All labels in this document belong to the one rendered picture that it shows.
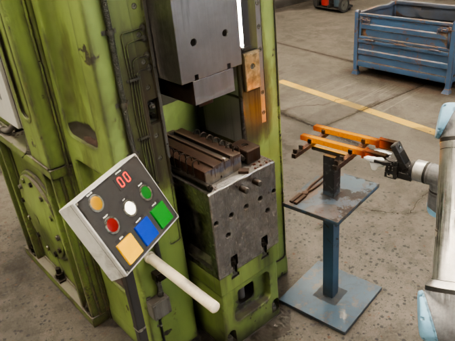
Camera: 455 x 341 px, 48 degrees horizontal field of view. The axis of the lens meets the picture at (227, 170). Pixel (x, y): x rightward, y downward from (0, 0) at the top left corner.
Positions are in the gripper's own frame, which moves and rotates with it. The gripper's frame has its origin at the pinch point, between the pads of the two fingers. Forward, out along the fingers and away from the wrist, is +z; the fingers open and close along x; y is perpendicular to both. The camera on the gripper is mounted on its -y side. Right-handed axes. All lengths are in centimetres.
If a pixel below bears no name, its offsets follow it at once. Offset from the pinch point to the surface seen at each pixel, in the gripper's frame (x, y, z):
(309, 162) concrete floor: 121, 91, 113
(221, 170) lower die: -51, -3, 41
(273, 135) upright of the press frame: -4, 2, 50
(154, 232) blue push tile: -100, -7, 26
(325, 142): -1.9, -0.8, 21.4
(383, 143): 11.2, -0.5, -0.5
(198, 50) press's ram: -56, -55, 41
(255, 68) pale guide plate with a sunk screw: -16, -36, 48
